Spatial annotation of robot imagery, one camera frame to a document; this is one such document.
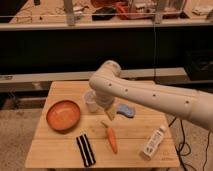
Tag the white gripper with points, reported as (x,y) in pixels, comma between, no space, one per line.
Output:
(105,101)

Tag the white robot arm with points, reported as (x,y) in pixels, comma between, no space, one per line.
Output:
(192,105)

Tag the blue sponge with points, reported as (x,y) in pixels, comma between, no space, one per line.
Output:
(126,110)

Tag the orange carrot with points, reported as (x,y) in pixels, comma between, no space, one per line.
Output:
(111,137)

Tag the clear plastic cup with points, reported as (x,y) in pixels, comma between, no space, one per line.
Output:
(89,99)

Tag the wooden table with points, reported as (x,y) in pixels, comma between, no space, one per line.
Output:
(50,149)

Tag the black white striped cloth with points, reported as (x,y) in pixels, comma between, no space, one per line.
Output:
(85,150)

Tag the orange plate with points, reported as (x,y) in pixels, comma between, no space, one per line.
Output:
(63,115)

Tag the black bin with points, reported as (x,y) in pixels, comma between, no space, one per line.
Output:
(199,64)

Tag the grey metal shelf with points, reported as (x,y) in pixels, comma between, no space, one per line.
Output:
(42,41)

